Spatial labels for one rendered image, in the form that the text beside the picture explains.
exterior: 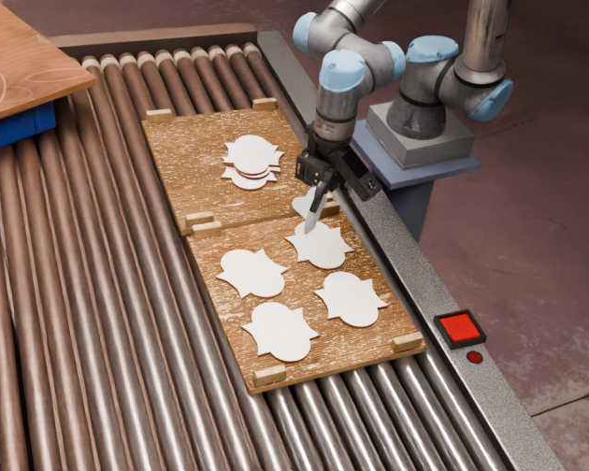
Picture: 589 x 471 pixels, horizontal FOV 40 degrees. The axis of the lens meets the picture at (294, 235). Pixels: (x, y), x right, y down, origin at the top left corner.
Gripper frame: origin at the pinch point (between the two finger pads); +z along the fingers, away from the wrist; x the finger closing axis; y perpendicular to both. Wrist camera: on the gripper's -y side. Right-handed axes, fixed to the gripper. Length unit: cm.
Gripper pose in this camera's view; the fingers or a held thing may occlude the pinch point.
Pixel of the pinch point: (329, 218)
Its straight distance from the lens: 162.4
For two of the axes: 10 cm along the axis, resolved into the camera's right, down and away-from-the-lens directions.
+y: -8.1, -4.4, 3.8
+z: -0.9, 7.4, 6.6
